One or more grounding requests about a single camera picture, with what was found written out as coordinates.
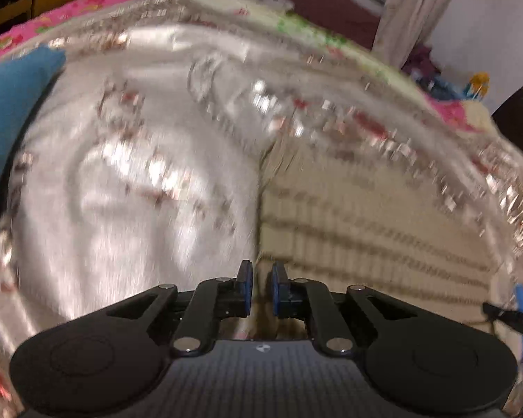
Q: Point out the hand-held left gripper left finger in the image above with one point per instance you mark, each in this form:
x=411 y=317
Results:
x=245 y=289

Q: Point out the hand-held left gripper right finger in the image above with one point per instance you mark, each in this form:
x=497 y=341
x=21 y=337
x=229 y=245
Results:
x=275 y=289

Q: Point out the beige striped knit sweater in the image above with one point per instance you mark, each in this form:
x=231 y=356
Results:
x=353 y=226

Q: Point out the pile of purple clothes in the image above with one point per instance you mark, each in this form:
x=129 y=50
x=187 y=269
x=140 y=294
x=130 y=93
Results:
x=420 y=63

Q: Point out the silver floral satin bedspread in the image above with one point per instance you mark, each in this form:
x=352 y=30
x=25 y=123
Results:
x=113 y=183

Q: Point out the yellow and blue toy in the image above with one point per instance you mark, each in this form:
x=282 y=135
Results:
x=479 y=82

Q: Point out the maroon headboard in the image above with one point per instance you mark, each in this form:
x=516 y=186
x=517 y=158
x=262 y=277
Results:
x=322 y=4

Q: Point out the small white cloth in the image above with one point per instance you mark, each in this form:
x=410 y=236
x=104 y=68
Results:
x=270 y=0

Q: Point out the teal folded cloth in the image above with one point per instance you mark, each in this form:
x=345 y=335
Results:
x=8 y=104

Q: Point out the beige curtain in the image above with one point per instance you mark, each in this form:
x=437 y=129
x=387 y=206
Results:
x=418 y=4

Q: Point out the pink floral quilt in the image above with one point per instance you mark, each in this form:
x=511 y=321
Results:
x=91 y=2

